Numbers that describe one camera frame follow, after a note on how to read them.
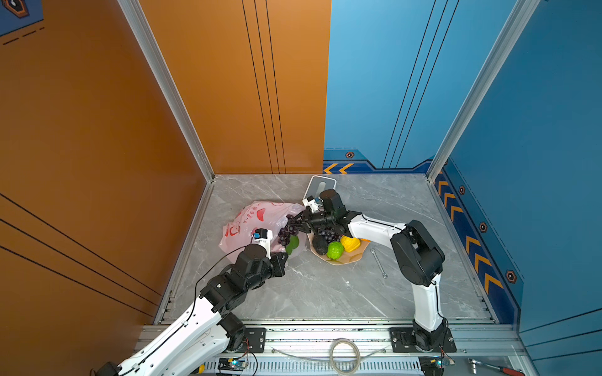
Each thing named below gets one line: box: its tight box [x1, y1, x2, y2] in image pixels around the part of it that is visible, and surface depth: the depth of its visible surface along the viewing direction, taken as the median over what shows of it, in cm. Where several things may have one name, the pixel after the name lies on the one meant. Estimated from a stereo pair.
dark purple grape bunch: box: [277, 214, 299, 246], surface depth 84 cm
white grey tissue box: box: [302, 174, 338, 201], surface depth 114 cm
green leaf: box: [285, 235, 300, 256], surface depth 82 cm
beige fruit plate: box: [307, 231, 370, 266], surface depth 89 cm
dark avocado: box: [312, 235, 329, 256], surface depth 89 cm
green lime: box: [326, 241, 345, 261], surface depth 88 cm
